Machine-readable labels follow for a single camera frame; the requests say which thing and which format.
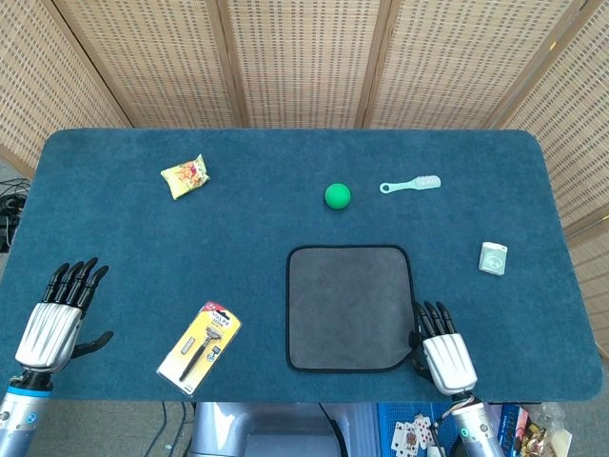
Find wicker folding screen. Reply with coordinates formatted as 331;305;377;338
0;0;609;358

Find mint green hairbrush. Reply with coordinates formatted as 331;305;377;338
379;174;442;195

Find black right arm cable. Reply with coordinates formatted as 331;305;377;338
432;398;461;427

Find blue felt table cover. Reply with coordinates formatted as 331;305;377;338
0;128;604;404

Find green ball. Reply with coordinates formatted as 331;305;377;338
324;182;352;210

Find small grey-green box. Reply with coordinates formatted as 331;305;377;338
477;241;509;276

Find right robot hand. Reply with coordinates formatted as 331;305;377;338
407;299;479;396

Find grey robot torso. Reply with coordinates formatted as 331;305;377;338
189;402;351;457

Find blue printed carton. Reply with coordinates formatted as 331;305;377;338
494;404;530;453

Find razor in yellow blister pack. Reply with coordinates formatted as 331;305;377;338
156;300;243;398

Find yellow snack packet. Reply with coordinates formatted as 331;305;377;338
160;152;211;202

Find black floor cables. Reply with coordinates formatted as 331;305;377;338
0;178;29;253

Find playing cards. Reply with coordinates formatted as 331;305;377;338
390;413;439;453

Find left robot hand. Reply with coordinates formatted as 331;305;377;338
14;257;115;372

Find grey green microfibre cloth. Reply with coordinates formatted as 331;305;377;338
285;244;419;373

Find blue plastic crate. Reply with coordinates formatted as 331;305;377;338
377;403;461;457

